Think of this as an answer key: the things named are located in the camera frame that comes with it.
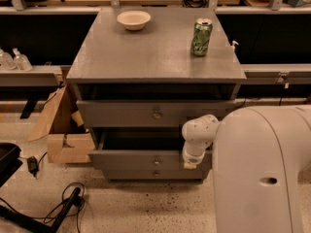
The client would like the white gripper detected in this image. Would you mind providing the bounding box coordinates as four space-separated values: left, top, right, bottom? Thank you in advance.
183 141 211 170

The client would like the grey drawer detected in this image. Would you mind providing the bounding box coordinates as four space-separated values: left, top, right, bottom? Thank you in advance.
88 127 214 172
77 100 235 127
103 170 208 181

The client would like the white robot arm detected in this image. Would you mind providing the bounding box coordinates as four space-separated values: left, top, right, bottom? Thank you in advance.
182 105 311 233

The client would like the grey top drawer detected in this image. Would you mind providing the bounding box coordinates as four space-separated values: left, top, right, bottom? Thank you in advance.
77 100 235 127

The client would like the grey bottom drawer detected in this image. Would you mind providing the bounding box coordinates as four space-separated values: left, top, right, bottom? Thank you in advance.
103 170 208 181

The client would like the grey drawer cabinet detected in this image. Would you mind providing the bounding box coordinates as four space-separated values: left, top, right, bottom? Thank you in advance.
66 7 247 183

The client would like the open cardboard box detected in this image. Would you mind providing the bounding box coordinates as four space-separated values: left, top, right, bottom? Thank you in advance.
27 66 98 164

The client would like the small white pump bottle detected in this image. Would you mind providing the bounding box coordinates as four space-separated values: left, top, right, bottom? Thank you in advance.
231 40 239 52

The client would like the grey bench right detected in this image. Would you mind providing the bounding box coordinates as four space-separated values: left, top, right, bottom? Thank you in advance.
241 64 311 84

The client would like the grey bench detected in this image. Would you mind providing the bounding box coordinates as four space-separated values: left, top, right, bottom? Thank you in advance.
241 64 311 84
0 65 63 87

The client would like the green soda can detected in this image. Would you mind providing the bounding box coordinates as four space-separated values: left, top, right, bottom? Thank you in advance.
190 17 213 56

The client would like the white paper bowl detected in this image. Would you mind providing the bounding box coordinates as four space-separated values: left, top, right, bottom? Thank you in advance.
117 11 151 31

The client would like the black power adapter left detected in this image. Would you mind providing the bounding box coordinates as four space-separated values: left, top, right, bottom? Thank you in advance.
26 152 47 178

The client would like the grey bench left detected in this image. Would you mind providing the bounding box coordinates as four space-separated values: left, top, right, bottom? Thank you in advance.
0 65 63 87

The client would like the black bin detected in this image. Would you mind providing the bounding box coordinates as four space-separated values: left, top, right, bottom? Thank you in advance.
0 143 22 186

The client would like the clear sanitizer bottle right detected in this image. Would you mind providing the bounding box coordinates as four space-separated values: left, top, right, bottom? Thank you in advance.
13 49 32 71

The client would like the clear sanitizer bottle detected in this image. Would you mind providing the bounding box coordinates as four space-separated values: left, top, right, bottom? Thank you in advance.
0 49 16 70
13 49 32 71

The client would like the clear sanitizer bottle left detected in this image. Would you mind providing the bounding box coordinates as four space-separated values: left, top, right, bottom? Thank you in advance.
0 49 16 70

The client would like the black stand with cables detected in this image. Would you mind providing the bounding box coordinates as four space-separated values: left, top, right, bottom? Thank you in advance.
0 182 86 233

